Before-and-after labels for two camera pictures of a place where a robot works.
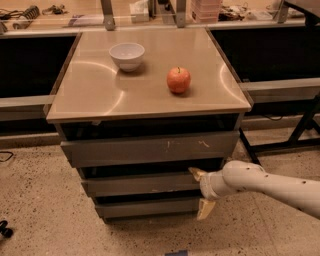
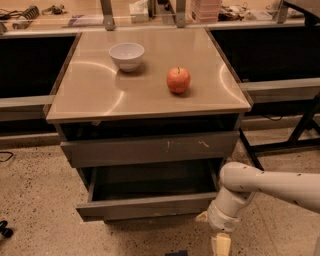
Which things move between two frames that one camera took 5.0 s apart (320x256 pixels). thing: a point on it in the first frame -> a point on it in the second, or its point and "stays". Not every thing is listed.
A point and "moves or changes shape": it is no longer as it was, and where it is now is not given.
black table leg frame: x=309 y=118 stays
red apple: x=178 y=80 stays
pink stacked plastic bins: x=205 y=11 stays
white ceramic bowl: x=127 y=55 stays
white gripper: x=206 y=187 -> x=220 y=222
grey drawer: x=101 y=188 moves or changes shape
